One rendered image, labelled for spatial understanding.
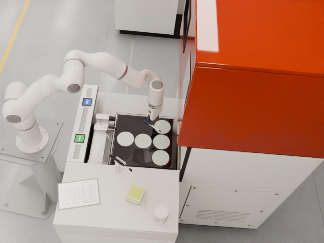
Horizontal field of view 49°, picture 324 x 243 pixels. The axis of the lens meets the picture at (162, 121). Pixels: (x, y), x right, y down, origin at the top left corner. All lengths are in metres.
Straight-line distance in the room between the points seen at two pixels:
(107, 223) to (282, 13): 1.26
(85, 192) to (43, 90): 0.56
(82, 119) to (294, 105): 1.21
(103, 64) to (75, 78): 0.14
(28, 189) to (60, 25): 1.93
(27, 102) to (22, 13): 2.62
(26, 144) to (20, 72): 1.65
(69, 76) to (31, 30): 2.53
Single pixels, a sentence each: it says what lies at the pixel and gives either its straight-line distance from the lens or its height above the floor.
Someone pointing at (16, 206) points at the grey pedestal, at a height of 0.01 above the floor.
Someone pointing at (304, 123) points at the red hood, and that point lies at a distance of 1.66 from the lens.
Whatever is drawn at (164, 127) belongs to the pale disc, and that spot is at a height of 0.90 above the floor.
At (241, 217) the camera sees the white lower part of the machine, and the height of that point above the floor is 0.30.
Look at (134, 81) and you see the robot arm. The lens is 1.78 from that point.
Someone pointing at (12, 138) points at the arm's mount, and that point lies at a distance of 2.33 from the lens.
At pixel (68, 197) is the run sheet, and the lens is 1.93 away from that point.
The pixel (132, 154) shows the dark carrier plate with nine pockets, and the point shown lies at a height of 0.90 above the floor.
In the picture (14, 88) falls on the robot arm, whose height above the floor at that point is 1.26.
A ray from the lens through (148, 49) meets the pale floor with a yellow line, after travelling 3.89.
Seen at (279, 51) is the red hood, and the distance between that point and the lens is 1.42.
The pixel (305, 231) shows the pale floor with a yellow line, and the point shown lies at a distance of 3.17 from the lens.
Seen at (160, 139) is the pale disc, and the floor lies 0.90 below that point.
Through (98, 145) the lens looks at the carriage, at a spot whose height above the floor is 0.88.
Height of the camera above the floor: 2.73
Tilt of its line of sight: 56 degrees down
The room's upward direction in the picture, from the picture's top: 8 degrees clockwise
